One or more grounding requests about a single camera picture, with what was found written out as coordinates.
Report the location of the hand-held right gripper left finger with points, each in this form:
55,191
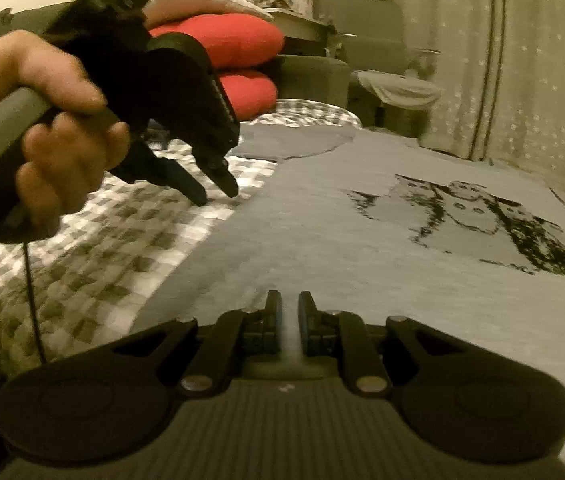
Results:
277,321

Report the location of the person's left hand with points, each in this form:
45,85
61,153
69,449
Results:
12,60

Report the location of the red plush cushion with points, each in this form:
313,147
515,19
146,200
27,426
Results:
232,40

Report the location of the desk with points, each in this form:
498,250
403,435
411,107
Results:
297,25

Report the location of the white cloth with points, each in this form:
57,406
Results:
397,90

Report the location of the gray checkered blanket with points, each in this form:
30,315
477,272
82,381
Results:
112,240

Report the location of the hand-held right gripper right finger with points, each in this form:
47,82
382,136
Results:
304,322

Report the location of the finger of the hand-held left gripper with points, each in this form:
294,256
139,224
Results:
172,175
220,172

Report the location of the gray printed sweater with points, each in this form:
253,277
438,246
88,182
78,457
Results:
337,240

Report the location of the office chair with white base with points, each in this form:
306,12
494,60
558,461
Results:
367,25

